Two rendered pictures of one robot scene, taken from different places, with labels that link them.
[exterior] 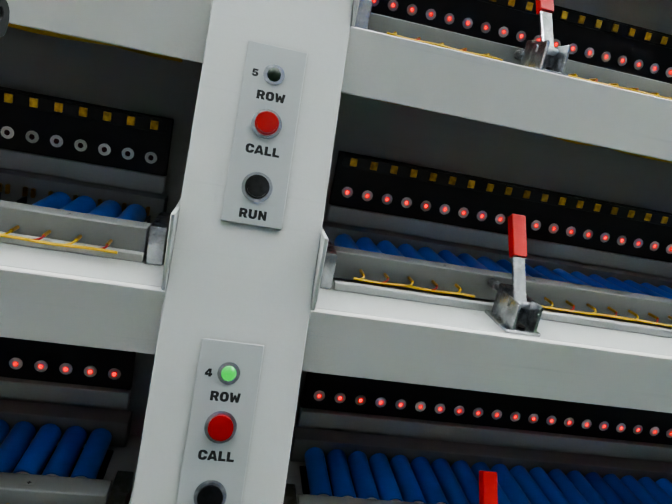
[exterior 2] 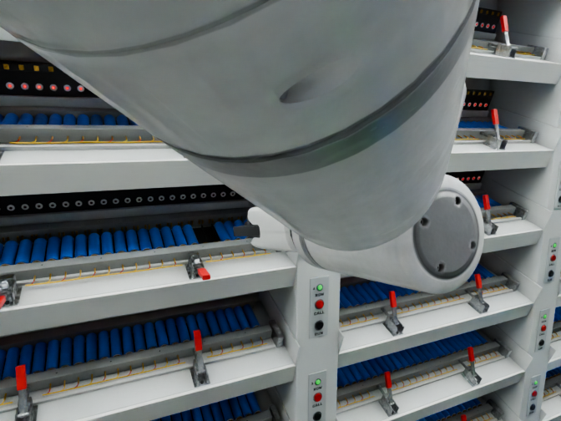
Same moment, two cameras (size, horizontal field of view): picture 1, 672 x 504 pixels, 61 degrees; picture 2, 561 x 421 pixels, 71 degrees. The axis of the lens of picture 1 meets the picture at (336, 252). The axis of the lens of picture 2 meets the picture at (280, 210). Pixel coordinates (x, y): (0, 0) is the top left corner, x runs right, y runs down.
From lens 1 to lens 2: 48 cm
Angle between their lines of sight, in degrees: 21
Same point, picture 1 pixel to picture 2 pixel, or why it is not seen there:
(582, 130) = not seen: hidden behind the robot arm
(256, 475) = (331, 315)
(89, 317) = (273, 281)
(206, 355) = (312, 283)
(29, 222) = (235, 249)
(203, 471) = (315, 318)
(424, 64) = not seen: hidden behind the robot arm
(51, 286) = (262, 275)
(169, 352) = (300, 286)
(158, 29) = not seen: hidden behind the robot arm
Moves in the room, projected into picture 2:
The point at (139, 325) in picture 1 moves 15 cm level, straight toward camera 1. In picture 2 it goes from (288, 279) to (341, 309)
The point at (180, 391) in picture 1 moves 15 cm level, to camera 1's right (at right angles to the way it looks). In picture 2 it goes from (305, 296) to (379, 289)
